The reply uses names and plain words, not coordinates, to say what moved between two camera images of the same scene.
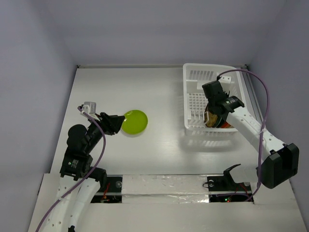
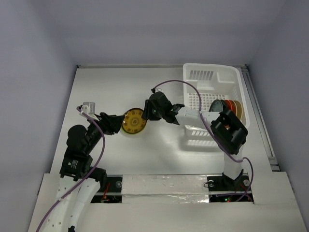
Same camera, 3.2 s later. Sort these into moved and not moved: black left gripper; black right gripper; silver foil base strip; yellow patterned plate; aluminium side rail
Moved: yellow patterned plate; black right gripper
Not moved: black left gripper; aluminium side rail; silver foil base strip
